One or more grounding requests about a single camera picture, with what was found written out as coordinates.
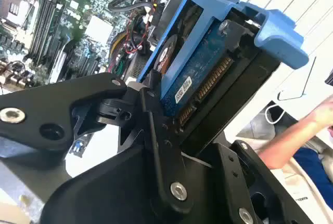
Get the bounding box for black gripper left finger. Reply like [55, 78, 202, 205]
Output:
[0, 70, 195, 209]

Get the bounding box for person's hand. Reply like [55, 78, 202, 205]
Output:
[313, 96, 333, 128]

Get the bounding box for black disk wire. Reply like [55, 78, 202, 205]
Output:
[107, 0, 169, 15]

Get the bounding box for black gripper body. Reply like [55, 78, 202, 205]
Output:
[39, 144, 236, 224]

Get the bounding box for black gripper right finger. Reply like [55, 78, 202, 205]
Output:
[212, 140, 313, 224]

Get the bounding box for hard disk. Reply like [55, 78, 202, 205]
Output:
[136, 0, 310, 157]

